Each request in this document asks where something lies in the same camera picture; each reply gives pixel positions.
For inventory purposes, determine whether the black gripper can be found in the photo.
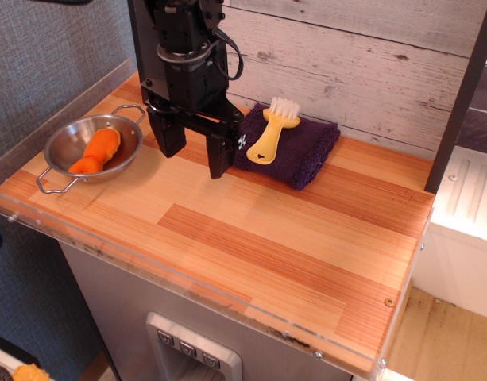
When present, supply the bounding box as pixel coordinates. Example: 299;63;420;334
145;39;243;179

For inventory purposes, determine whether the silver toy fridge cabinet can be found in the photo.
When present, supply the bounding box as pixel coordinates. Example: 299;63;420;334
60;244;351;380

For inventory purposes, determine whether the dark right frame post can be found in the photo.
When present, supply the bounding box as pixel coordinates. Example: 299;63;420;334
424;10;487;194

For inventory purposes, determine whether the orange plush fish toy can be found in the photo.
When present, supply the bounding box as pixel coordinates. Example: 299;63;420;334
68;128;121;175

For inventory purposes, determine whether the yellow object bottom left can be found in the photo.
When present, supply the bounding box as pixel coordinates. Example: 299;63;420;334
13;364;52;381

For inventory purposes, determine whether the white toy sink unit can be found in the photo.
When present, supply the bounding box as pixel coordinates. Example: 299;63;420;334
412;147;487;317

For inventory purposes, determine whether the yellow white bristle brush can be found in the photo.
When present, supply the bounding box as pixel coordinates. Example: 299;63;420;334
246;97;300;165

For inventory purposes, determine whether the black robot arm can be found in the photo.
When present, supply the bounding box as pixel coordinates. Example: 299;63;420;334
133;1;244;179

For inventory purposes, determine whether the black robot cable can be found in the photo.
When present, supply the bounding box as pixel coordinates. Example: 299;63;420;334
211;27;245;82

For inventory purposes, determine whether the purple folded cloth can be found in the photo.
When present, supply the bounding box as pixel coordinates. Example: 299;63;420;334
235;103;341;191

